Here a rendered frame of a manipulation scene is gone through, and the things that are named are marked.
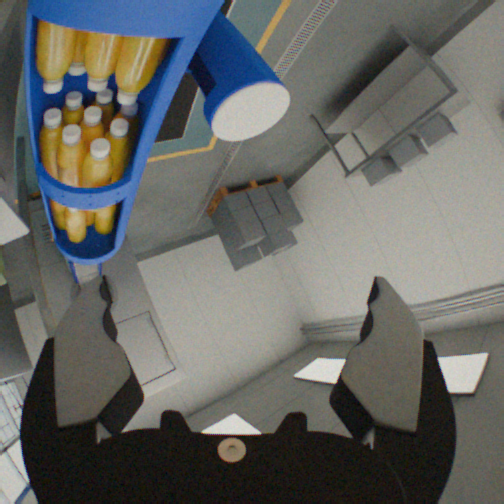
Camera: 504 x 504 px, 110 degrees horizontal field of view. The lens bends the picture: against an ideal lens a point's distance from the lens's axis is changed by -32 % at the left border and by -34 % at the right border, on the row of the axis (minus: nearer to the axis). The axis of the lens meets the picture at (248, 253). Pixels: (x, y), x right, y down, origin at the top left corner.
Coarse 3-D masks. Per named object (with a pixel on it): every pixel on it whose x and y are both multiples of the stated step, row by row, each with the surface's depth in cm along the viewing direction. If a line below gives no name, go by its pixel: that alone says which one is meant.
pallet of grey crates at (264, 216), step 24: (240, 192) 399; (264, 192) 416; (288, 192) 437; (216, 216) 430; (240, 216) 386; (264, 216) 403; (288, 216) 421; (240, 240) 386; (264, 240) 407; (288, 240) 406; (240, 264) 415
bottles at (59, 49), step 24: (48, 24) 19; (48, 48) 23; (72, 48) 26; (96, 48) 28; (120, 48) 31; (168, 48) 37; (48, 72) 27; (72, 72) 35; (96, 72) 32; (72, 96) 41; (96, 96) 46; (48, 120) 37; (72, 120) 45; (96, 120) 44; (48, 144) 41; (48, 168) 48
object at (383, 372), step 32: (384, 288) 10; (384, 320) 9; (416, 320) 8; (352, 352) 7; (384, 352) 7; (416, 352) 7; (352, 384) 6; (384, 384) 6; (416, 384) 6; (352, 416) 6; (384, 416) 5; (416, 416) 5
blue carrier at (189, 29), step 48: (48, 0) 12; (96, 0) 14; (144, 0) 16; (192, 0) 19; (192, 48) 29; (48, 96) 37; (144, 96) 50; (144, 144) 43; (48, 192) 44; (96, 192) 46; (96, 240) 85
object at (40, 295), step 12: (24, 144) 123; (24, 156) 121; (24, 168) 118; (24, 180) 116; (24, 192) 115; (24, 204) 113; (24, 216) 112; (24, 240) 109; (36, 264) 109; (36, 276) 108; (36, 288) 106; (36, 300) 104; (48, 312) 106; (48, 324) 104; (48, 336) 102
